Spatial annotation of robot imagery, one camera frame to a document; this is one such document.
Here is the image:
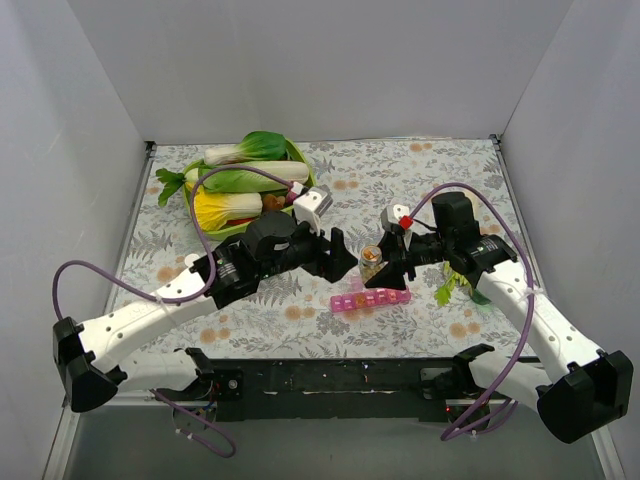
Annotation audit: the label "bok choy toy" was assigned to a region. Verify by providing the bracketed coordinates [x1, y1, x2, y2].
[204, 131, 287, 166]

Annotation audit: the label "small white cap blue bottle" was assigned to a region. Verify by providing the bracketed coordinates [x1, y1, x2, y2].
[184, 253, 201, 268]

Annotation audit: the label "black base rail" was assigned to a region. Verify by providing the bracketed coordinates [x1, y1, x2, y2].
[154, 357, 516, 424]

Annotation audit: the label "long green napa cabbage toy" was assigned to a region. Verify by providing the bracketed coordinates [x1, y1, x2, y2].
[203, 160, 310, 193]

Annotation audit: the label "green celery stalk toy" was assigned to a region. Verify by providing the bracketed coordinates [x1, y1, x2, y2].
[434, 262, 473, 307]

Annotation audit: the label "pink weekly pill organizer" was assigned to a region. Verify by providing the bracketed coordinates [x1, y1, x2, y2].
[329, 274, 412, 313]

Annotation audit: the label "yellow cabbage toy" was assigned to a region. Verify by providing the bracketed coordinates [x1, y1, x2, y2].
[194, 191, 263, 231]

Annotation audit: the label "brown mushroom toy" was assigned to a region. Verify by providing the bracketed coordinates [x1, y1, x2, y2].
[262, 194, 286, 212]

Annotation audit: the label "white radish with leaves toy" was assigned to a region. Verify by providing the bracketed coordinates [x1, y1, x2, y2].
[155, 168, 199, 207]

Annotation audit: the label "floral table mat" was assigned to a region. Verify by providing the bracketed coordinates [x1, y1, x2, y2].
[121, 138, 520, 359]

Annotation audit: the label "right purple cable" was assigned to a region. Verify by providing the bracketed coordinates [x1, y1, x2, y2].
[409, 182, 536, 442]

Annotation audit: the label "purple cable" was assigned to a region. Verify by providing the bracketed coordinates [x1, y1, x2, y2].
[409, 182, 536, 442]
[52, 166, 306, 458]

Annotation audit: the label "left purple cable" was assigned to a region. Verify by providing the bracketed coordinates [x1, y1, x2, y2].
[52, 166, 306, 458]

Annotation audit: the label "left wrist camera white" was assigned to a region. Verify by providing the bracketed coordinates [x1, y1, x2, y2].
[293, 187, 333, 236]

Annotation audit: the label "green round jar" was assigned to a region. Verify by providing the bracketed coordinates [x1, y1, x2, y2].
[469, 287, 491, 305]

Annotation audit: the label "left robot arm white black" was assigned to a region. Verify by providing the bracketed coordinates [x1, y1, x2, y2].
[53, 212, 358, 413]

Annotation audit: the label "clear pill bottle yellow capsules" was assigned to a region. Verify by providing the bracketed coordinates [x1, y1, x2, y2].
[359, 245, 382, 284]

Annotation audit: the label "red pepper toy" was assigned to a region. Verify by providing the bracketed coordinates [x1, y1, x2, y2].
[226, 217, 256, 226]

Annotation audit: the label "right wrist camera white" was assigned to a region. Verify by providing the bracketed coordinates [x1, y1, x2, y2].
[380, 204, 413, 236]

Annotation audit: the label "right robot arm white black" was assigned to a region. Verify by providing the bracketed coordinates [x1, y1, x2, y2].
[362, 192, 634, 443]

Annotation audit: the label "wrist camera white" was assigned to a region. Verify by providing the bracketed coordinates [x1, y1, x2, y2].
[380, 204, 413, 236]
[293, 187, 333, 236]

